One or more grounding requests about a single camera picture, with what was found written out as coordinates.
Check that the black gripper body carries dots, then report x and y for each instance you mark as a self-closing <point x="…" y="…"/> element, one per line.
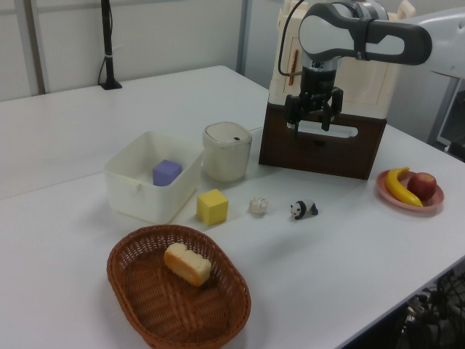
<point x="319" y="81"/>

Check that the yellow toy banana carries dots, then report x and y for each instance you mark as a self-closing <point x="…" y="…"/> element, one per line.
<point x="394" y="185"/>

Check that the yellow foam cube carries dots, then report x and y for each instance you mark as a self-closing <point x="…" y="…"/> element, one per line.
<point x="211" y="207"/>

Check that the red toy apple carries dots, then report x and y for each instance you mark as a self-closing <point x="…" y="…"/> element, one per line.
<point x="423" y="184"/>

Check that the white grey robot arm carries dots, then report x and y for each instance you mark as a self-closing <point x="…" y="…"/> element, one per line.
<point x="385" y="34"/>

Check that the black pole stand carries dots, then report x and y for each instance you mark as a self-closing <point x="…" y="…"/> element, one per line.
<point x="107" y="43"/>

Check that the brown wicker basket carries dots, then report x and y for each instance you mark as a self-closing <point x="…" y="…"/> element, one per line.
<point x="152" y="301"/>

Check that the cream toy cabinet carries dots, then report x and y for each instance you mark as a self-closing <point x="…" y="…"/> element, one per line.
<point x="367" y="85"/>

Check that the white crumpled paper ball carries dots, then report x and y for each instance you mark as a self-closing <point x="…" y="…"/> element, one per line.
<point x="257" y="207"/>

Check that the purple foam cube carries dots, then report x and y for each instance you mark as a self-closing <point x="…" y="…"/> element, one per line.
<point x="166" y="173"/>

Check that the grey metal frame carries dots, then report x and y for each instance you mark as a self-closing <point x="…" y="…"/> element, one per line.
<point x="448" y="116"/>

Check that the white plastic storage box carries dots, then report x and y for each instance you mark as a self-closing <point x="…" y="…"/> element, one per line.
<point x="123" y="185"/>

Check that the white cylindrical cup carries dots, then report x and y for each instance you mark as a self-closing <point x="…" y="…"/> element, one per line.
<point x="227" y="152"/>

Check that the pink plate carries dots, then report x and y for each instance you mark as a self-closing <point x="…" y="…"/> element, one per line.
<point x="432" y="203"/>

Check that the toy bread loaf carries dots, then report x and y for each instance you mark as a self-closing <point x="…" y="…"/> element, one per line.
<point x="187" y="263"/>

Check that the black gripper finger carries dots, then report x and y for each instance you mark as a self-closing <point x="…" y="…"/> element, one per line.
<point x="293" y="109"/>
<point x="332" y="109"/>

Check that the panda figurine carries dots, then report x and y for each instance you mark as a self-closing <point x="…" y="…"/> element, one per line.
<point x="303" y="209"/>

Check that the brown wooden box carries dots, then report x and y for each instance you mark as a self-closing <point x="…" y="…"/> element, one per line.
<point x="319" y="156"/>

